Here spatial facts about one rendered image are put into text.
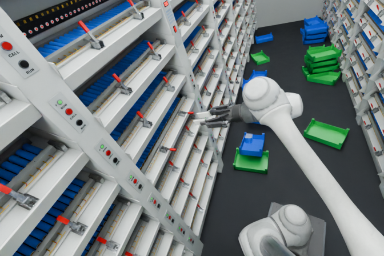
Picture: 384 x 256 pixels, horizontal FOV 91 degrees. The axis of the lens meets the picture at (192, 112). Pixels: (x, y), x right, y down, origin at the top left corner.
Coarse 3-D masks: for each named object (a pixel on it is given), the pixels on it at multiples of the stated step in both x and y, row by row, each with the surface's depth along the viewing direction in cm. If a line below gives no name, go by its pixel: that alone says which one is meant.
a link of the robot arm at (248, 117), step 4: (244, 104) 74; (244, 108) 73; (248, 108) 72; (244, 112) 73; (248, 112) 72; (244, 116) 73; (248, 116) 73; (252, 116) 72; (244, 120) 74; (248, 120) 74; (252, 120) 73; (256, 120) 72
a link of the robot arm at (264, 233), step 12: (252, 228) 100; (264, 228) 94; (276, 228) 98; (240, 240) 100; (252, 240) 94; (264, 240) 88; (276, 240) 85; (252, 252) 94; (264, 252) 84; (276, 252) 75; (288, 252) 72
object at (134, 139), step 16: (160, 80) 107; (176, 80) 109; (144, 96) 96; (160, 96) 100; (176, 96) 106; (128, 112) 89; (144, 112) 90; (160, 112) 92; (128, 128) 81; (144, 128) 85; (128, 144) 78; (144, 144) 80
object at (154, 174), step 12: (180, 96) 124; (192, 96) 123; (192, 108) 125; (180, 120) 112; (180, 132) 110; (168, 144) 100; (156, 156) 95; (168, 156) 98; (156, 168) 91; (156, 180) 89
